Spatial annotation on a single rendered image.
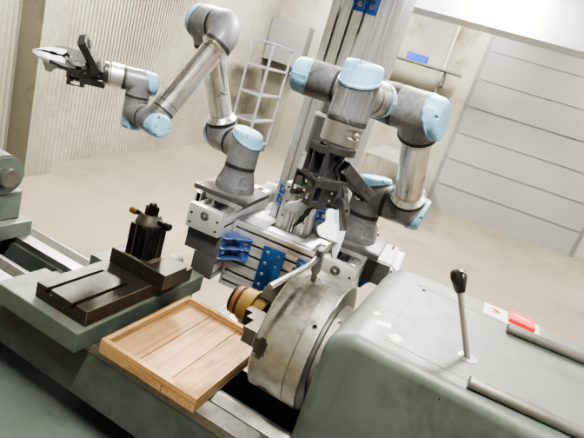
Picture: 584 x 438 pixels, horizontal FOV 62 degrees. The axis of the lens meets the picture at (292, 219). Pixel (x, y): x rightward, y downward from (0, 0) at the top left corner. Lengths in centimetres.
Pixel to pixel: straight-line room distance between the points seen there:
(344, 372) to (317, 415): 11
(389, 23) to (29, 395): 166
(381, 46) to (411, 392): 126
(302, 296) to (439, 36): 804
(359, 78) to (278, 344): 56
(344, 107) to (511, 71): 800
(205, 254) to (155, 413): 68
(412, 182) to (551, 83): 745
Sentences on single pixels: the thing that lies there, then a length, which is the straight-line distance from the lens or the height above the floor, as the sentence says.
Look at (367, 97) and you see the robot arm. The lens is 87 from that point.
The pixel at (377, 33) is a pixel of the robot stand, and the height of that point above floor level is 184.
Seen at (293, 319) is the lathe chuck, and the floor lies 117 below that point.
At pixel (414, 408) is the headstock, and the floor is 118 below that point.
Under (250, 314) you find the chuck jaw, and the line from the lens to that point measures 116.
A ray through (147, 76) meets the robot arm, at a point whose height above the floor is 150.
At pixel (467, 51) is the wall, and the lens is 887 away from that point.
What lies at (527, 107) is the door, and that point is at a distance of 883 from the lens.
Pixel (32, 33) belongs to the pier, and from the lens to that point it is 484.
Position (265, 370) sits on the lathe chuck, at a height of 105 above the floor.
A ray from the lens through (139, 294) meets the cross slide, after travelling 144.
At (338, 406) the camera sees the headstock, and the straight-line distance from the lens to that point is 98.
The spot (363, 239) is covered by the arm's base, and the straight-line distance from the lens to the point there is 169.
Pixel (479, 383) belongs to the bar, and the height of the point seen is 127.
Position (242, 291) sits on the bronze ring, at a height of 111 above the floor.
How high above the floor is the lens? 168
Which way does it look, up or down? 18 degrees down
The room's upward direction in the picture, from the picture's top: 17 degrees clockwise
